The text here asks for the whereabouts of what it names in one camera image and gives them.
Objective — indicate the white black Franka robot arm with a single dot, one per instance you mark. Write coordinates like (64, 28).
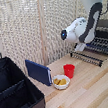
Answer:
(86, 27)

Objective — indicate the dark blue hardcover book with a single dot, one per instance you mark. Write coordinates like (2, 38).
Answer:
(38, 72)

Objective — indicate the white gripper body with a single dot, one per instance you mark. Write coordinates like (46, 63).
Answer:
(80, 47)

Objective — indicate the white ceramic bowl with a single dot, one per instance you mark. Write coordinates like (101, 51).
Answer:
(62, 86)

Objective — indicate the black fabric storage box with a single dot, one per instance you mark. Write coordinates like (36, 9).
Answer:
(13, 97)

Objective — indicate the red plastic cup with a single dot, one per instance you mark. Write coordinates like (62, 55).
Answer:
(69, 71)

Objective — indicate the bamboo slat folding screen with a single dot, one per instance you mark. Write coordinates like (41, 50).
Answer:
(18, 29)

